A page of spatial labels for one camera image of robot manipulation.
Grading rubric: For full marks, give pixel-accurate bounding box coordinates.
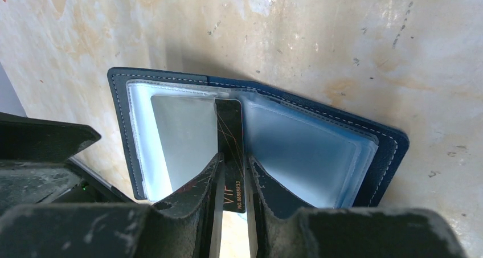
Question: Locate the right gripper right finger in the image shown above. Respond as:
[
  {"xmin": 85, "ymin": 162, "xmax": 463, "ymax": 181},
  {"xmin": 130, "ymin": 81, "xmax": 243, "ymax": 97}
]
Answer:
[{"xmin": 247, "ymin": 155, "xmax": 466, "ymax": 257}]

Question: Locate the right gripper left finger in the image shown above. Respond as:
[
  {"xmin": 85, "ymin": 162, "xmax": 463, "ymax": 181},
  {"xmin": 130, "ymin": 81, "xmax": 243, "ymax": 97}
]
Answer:
[{"xmin": 1, "ymin": 153, "xmax": 225, "ymax": 257}]

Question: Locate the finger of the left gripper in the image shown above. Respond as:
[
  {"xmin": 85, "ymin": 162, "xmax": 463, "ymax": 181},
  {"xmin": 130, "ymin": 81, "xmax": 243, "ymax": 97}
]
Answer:
[
  {"xmin": 1, "ymin": 113, "xmax": 101, "ymax": 162},
  {"xmin": 1, "ymin": 159, "xmax": 133, "ymax": 214}
]

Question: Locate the blue leather card holder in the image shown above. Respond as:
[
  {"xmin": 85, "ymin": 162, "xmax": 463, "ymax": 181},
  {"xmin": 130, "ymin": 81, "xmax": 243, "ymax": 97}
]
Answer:
[{"xmin": 107, "ymin": 67, "xmax": 410, "ymax": 208}]

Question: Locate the black card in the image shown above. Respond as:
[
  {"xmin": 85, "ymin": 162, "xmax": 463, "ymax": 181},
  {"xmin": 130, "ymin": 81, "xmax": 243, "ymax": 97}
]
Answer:
[{"xmin": 215, "ymin": 99, "xmax": 245, "ymax": 214}]

